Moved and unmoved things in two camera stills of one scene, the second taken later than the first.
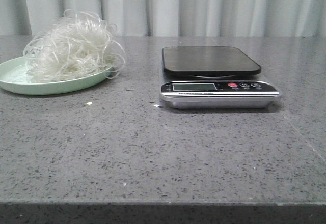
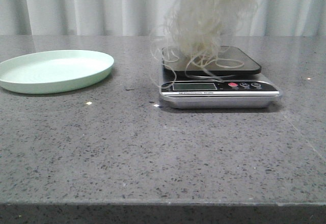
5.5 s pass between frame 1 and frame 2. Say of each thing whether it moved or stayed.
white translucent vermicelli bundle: moved
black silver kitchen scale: stayed
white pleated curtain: stayed
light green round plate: stayed
